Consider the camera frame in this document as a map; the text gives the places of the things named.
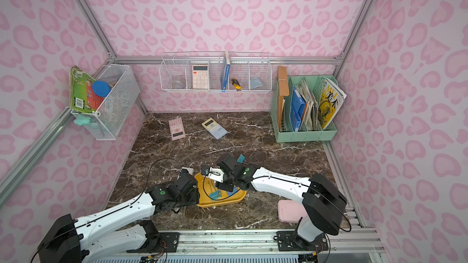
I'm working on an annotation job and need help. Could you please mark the blue binder clip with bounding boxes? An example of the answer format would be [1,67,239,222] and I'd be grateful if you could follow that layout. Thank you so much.
[227,188,240,197]

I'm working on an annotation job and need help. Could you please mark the yellow plastic storage box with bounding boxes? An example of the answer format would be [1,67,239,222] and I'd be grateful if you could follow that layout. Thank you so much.
[195,173,247,208]

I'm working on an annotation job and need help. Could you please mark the teal binder clip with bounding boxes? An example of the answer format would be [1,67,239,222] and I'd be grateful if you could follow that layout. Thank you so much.
[237,154,246,164]
[209,190,222,201]

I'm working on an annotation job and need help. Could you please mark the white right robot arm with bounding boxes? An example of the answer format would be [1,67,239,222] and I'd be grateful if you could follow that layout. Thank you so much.
[201,153,347,244]

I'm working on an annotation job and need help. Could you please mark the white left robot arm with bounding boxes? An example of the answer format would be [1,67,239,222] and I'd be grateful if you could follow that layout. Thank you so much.
[36,169,200,263]

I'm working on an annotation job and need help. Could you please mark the pink plastic box lid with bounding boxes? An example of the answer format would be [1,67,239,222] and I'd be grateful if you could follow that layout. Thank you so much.
[277,200,308,224]

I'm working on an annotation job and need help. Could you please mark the white power charger block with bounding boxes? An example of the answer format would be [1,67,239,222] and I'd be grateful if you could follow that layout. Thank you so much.
[182,167,195,175]

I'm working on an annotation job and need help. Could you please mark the blue yellow calculator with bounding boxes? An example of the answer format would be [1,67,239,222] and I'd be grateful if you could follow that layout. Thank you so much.
[202,118,228,140]

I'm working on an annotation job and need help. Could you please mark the pink calculator on table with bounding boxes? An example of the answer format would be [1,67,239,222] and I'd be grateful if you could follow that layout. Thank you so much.
[168,117,186,141]

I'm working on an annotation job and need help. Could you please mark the yellow black toy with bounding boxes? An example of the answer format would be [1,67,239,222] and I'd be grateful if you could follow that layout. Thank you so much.
[231,79,242,91]

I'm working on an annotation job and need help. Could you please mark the blue folder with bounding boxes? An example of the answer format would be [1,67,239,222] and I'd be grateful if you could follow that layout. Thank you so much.
[290,86,306,132]

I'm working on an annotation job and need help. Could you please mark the light blue cup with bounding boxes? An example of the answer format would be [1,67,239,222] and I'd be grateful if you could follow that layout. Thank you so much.
[250,77,263,90]

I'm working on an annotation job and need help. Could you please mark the green file organizer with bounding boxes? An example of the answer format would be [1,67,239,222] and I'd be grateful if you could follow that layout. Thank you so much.
[270,75,337,143]

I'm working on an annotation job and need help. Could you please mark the blue book in shelf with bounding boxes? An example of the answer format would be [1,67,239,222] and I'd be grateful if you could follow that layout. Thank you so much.
[220,51,231,91]

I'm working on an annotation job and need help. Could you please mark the brown clipboard folder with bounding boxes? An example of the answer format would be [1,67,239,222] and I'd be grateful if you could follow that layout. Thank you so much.
[276,66,290,131]

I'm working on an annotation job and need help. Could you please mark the clear glass bowl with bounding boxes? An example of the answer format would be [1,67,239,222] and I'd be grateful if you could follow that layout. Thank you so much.
[171,76,186,90]

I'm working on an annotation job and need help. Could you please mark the white calculator in shelf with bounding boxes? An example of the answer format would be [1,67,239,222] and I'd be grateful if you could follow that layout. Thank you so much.
[192,65,210,90]

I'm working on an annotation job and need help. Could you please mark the yellow magazine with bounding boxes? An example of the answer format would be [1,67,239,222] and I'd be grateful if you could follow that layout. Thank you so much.
[318,77,347,130]

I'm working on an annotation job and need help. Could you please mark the mint green sponge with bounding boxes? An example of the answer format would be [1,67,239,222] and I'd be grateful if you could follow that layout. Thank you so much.
[74,114,98,129]

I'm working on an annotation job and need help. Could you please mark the blue round lid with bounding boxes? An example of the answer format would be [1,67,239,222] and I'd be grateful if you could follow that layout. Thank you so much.
[91,80,112,98]

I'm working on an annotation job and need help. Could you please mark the green card package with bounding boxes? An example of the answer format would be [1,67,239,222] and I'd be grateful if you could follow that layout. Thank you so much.
[69,66,96,113]

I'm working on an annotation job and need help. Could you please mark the white wire wall basket left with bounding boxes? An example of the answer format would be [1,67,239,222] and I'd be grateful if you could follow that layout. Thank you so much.
[71,64,140,141]

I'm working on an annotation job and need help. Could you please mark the white wire wall shelf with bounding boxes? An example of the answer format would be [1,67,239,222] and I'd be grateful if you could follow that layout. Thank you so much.
[159,51,272,93]

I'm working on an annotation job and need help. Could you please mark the aluminium front rail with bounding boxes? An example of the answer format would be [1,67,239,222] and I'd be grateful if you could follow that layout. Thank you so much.
[67,228,385,263]

